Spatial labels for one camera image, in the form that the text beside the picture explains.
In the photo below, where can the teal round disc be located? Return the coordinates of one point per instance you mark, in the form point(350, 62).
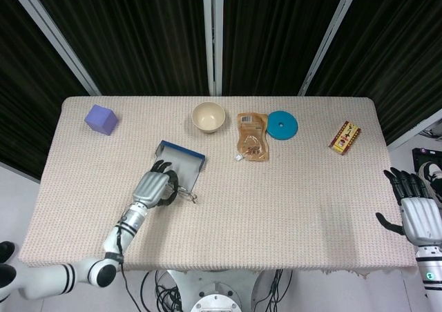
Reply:
point(282, 125)

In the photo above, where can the beige bowl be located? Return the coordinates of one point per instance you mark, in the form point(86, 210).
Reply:
point(208, 117)

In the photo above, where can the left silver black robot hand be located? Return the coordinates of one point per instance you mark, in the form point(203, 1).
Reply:
point(150, 187)

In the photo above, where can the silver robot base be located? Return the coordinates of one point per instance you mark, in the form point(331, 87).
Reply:
point(214, 291)

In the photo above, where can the black curtain panel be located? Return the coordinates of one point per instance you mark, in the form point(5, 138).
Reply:
point(273, 32)
point(27, 101)
point(397, 49)
point(138, 32)

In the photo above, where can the purple foam cube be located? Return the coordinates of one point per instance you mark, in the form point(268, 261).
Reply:
point(101, 120)

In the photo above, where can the black floor device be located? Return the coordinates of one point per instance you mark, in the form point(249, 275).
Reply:
point(419, 155)

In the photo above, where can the black white sneaker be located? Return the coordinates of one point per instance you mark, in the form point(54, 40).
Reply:
point(434, 174)

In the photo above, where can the blue rectangular box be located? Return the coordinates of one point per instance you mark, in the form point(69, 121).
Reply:
point(183, 170)

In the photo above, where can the small yellow red carton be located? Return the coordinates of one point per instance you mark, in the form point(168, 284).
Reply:
point(345, 137)

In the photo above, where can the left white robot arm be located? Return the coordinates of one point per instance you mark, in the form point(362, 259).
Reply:
point(117, 236)

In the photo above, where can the white partition post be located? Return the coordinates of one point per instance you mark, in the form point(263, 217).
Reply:
point(414, 130)
point(328, 39)
point(213, 36)
point(55, 36)

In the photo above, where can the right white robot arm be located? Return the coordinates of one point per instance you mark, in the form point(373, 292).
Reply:
point(430, 277)

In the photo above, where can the beige woven tablecloth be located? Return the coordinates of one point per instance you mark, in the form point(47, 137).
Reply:
point(259, 205)

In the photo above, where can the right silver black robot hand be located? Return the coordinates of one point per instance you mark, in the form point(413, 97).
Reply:
point(421, 219)

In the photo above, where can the brown spout pouch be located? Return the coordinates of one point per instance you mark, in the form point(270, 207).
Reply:
point(252, 136)

